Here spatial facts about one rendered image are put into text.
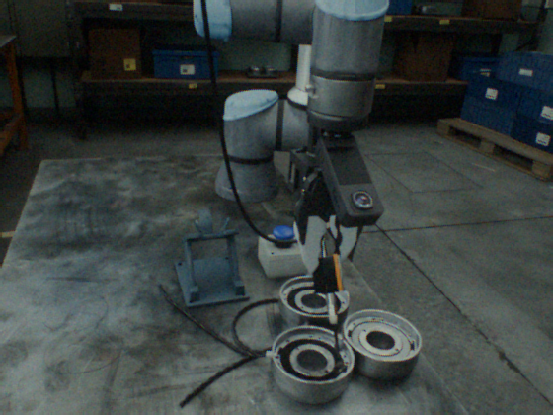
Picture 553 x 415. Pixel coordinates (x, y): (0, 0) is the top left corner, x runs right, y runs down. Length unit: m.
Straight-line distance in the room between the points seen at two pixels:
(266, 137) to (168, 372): 0.57
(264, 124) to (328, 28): 0.55
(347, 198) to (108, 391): 0.37
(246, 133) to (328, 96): 0.54
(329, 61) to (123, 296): 0.49
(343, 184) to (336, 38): 0.15
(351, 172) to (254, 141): 0.55
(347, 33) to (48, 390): 0.54
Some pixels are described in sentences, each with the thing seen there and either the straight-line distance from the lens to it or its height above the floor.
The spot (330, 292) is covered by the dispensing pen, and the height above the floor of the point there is 0.91.
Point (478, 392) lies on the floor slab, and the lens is 1.97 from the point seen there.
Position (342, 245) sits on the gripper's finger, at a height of 0.96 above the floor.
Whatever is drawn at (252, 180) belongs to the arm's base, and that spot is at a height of 0.85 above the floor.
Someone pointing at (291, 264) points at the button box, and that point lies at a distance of 0.85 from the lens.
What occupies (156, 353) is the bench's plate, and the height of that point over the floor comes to 0.80.
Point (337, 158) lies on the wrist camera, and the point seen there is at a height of 1.09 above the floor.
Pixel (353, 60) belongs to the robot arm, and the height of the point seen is 1.20.
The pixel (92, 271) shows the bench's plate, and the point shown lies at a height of 0.80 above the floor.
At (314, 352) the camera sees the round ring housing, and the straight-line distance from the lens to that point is 0.68.
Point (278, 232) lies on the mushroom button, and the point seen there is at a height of 0.87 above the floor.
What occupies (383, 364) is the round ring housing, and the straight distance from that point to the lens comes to 0.67.
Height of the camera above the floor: 1.28
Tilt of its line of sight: 26 degrees down
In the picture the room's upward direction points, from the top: 4 degrees clockwise
